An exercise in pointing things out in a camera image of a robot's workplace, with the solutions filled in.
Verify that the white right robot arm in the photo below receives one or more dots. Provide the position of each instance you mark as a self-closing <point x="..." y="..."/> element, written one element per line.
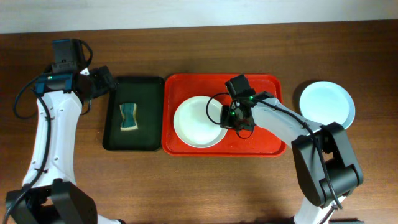
<point x="326" y="166"/>

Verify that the black plastic tray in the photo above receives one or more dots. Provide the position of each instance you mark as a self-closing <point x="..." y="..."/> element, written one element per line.
<point x="147" y="93"/>

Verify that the light blue plate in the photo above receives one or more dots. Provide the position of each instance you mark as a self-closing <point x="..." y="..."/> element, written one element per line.
<point x="327" y="102"/>

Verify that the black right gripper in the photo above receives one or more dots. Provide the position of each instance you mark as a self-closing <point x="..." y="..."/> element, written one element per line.
<point x="229" y="122"/>

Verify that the white plate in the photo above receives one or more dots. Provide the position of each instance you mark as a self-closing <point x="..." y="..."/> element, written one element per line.
<point x="196" y="122"/>

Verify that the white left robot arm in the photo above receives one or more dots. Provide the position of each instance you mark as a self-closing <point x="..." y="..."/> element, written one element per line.
<point x="49" y="193"/>

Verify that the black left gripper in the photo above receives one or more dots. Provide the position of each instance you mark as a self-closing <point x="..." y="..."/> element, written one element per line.
<point x="104" y="81"/>

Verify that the green yellow sponge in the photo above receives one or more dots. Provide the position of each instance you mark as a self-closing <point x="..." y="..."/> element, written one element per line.
<point x="128" y="113"/>

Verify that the red plastic tray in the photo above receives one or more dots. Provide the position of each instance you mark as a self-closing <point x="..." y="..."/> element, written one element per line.
<point x="182" y="86"/>

